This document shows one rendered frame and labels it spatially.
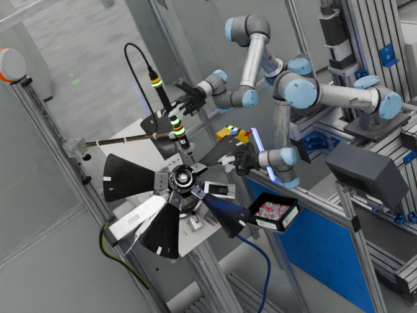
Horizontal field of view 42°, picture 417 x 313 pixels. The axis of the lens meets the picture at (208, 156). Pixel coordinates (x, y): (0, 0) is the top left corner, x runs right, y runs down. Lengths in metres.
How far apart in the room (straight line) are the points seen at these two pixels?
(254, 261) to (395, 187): 1.78
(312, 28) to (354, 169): 3.52
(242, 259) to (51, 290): 1.28
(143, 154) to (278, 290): 1.28
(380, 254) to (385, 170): 1.18
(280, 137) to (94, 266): 1.45
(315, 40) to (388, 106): 3.17
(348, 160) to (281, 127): 0.42
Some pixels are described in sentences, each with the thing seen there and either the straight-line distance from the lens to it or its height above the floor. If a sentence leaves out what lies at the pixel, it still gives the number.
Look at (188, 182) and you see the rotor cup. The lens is 2.45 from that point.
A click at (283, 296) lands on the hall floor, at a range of 3.44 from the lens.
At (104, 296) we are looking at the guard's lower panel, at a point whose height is 0.40.
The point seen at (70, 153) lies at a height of 1.38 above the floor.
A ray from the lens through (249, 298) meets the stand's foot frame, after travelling 3.40.
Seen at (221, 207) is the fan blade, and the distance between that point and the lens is 2.49.
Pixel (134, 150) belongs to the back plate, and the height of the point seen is 1.27.
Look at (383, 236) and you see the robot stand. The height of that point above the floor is 0.21.
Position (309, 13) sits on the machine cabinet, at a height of 0.63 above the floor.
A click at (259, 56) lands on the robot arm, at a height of 1.50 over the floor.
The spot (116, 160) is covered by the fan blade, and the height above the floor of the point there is 1.40.
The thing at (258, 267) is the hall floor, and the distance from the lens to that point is 3.67.
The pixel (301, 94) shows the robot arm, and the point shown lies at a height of 1.45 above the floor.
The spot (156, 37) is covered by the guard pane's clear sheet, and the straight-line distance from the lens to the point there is 3.12.
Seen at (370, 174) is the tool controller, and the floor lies 1.23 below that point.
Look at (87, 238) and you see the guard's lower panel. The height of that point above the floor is 0.80.
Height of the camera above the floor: 2.46
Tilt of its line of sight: 29 degrees down
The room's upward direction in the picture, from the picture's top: 25 degrees counter-clockwise
